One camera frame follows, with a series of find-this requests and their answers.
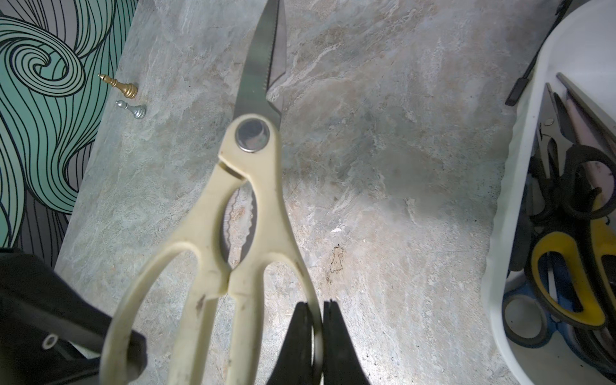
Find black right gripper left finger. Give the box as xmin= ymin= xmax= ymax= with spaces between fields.
xmin=267 ymin=302 xmax=315 ymax=385

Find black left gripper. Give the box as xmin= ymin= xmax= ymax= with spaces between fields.
xmin=0 ymin=247 xmax=149 ymax=385

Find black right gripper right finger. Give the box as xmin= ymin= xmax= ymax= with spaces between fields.
xmin=323 ymin=301 xmax=370 ymax=385

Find cream handled kitchen scissors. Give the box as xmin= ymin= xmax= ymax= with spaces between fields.
xmin=100 ymin=1 xmax=324 ymax=384

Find yellow black handled scissors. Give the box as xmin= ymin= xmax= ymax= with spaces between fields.
xmin=525 ymin=210 xmax=615 ymax=330

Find small black scissors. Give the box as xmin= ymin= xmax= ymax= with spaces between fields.
xmin=528 ymin=83 xmax=616 ymax=225

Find pink bladed scissors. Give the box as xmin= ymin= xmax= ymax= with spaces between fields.
xmin=556 ymin=72 xmax=615 ymax=205

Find white plastic storage box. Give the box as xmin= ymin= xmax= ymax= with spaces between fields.
xmin=481 ymin=1 xmax=615 ymax=384

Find gold chess pawn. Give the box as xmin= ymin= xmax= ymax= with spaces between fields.
xmin=98 ymin=74 xmax=138 ymax=99

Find blue handled scissors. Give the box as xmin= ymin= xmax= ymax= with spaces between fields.
xmin=501 ymin=282 xmax=615 ymax=378

